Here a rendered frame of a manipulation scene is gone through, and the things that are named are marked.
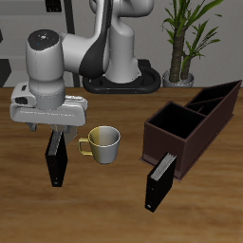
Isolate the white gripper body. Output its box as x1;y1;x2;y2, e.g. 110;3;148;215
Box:
9;95;88;128

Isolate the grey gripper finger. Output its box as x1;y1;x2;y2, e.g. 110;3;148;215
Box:
50;123;79;140
26;121;38;133

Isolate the black book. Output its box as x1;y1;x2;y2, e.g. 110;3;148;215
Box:
144;152;178;214
45;129;68;188

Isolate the dark brown desk caddy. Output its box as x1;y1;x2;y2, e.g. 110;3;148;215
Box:
139;79;243;182

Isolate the yellow and white mug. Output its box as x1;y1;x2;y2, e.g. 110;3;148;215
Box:
78;125;122;165

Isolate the green pot plant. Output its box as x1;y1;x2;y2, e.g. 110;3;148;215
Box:
161;0;224;88

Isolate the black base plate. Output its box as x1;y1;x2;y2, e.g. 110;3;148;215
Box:
82;58;162;95

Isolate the small dark wall box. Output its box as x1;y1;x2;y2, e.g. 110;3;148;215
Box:
45;0;63;13

